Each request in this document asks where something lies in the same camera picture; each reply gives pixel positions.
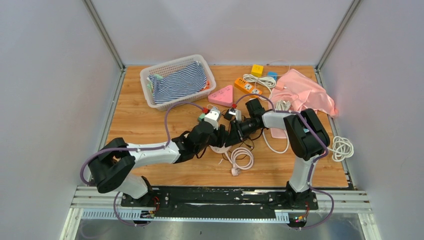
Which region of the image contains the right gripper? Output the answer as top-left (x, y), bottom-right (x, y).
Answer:
top-left (226, 119), bottom-right (261, 148)

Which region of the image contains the white round socket base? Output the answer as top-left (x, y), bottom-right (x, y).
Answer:
top-left (209, 145), bottom-right (231, 154)

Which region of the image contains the green plug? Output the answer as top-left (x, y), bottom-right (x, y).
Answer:
top-left (197, 113), bottom-right (206, 122)

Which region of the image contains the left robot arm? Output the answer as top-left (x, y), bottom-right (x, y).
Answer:
top-left (87, 121), bottom-right (229, 207)

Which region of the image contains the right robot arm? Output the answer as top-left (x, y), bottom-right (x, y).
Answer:
top-left (224, 98), bottom-right (330, 209)

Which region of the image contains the yellow cube socket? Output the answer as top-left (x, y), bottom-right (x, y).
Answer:
top-left (250, 64), bottom-right (264, 78)

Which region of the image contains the small blue cube socket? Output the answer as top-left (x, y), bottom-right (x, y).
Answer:
top-left (267, 71), bottom-right (278, 81)

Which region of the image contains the pink triangular power strip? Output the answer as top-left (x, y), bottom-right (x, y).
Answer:
top-left (207, 85), bottom-right (234, 107)

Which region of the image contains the orange power strip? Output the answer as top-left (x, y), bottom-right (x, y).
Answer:
top-left (234, 78), bottom-right (262, 95)

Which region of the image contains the blue white striped cloth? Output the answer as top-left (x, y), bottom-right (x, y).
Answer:
top-left (147, 61), bottom-right (208, 105)

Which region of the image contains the white plastic basket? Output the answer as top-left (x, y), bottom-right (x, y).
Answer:
top-left (139, 54), bottom-right (217, 111)

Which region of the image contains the pink cloth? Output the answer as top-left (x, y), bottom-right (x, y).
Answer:
top-left (270, 69), bottom-right (339, 118)

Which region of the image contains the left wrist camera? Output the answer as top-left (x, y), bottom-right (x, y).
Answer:
top-left (203, 107), bottom-right (222, 130)

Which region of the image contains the thin black cable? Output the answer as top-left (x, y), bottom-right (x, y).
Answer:
top-left (195, 124), bottom-right (256, 160)

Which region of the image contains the white coiled cable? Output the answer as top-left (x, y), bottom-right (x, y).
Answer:
top-left (225, 147), bottom-right (255, 177)

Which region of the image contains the white cable coil on cloth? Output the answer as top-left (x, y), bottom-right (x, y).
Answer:
top-left (275, 99), bottom-right (292, 112)

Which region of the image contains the white cable bundle by orange strip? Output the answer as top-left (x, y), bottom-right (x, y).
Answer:
top-left (242, 73), bottom-right (278, 102)

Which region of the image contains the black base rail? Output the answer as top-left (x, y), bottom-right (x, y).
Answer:
top-left (120, 186), bottom-right (319, 219)

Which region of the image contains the white coiled cable right edge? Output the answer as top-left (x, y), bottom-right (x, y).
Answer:
top-left (327, 135), bottom-right (355, 163)

